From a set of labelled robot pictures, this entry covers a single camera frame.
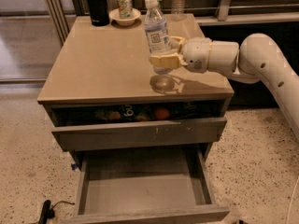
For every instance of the clear blue label plastic bottle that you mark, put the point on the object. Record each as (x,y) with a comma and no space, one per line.
(155,26)

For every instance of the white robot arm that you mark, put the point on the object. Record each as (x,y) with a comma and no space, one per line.
(257,58)

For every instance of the metal railing shelf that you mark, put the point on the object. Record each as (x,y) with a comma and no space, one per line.
(233,12)

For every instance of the black snack bag in drawer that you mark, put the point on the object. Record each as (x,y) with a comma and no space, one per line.
(123,113)

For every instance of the grey drawer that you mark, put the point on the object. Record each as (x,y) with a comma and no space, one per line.
(157,185)
(205,129)

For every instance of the clear water bottle at back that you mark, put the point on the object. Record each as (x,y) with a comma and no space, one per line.
(177,9)

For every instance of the black insulated flask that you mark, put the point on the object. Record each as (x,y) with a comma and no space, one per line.
(98,12)

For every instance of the tan top drawer cabinet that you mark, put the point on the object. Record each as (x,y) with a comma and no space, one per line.
(106,66)

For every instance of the grey top drawer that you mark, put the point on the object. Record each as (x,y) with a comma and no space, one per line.
(205,129)

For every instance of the orange fruit in drawer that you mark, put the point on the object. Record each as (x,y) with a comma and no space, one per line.
(161,113)

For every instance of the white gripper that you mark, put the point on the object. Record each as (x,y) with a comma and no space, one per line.
(196,55)

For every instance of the green can in bowl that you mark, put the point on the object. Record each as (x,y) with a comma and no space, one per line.
(125,9)

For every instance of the grey middle drawer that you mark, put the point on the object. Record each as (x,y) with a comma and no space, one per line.
(157,185)

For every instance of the black cable plug on floor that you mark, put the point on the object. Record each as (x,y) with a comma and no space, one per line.
(47,211)

